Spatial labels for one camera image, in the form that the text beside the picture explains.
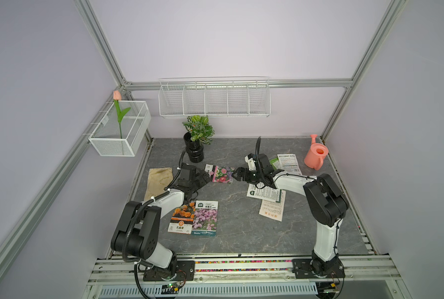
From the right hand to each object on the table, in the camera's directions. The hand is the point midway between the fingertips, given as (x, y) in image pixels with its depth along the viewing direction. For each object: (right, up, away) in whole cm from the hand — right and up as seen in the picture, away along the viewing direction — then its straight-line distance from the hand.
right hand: (236, 175), depth 96 cm
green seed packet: (+22, +7, +13) cm, 26 cm away
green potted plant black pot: (-18, +22, -5) cm, 29 cm away
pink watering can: (+43, +9, +4) cm, 44 cm away
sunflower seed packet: (+16, -9, 0) cm, 19 cm away
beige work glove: (-43, -2, +7) cm, 43 cm away
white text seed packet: (+32, +6, +13) cm, 34 cm away
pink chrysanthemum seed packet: (-7, 0, +8) cm, 10 cm away
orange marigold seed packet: (-26, -20, -9) cm, 34 cm away
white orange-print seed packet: (+18, -16, -6) cm, 25 cm away
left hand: (-16, -2, -2) cm, 16 cm away
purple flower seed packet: (-15, -20, -9) cm, 26 cm away
